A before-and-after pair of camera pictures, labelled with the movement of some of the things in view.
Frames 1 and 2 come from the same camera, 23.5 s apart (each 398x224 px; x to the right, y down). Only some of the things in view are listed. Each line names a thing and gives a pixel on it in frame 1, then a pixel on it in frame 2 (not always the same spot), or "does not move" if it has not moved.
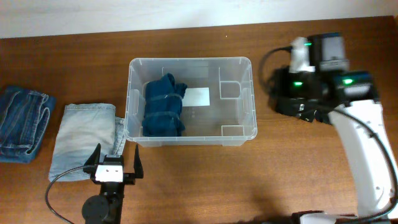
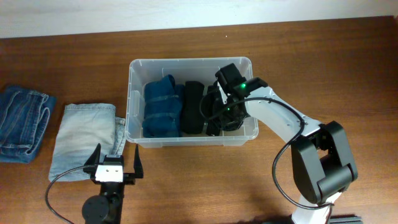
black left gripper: [130, 178] does not move
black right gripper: [282, 88] → [226, 119]
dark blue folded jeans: [25, 116] does not move
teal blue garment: [163, 104] does not move
